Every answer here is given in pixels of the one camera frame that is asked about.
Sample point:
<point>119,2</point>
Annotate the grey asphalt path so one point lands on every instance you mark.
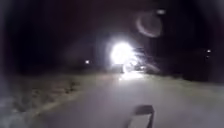
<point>110,96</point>

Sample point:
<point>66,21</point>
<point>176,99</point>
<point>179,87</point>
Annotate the grass verge with snow patches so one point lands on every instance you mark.
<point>50,90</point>

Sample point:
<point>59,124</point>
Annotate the street lamp on pole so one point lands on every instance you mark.
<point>121,53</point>

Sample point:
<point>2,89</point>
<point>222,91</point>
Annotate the robot's own part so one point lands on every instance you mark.
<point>143,111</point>

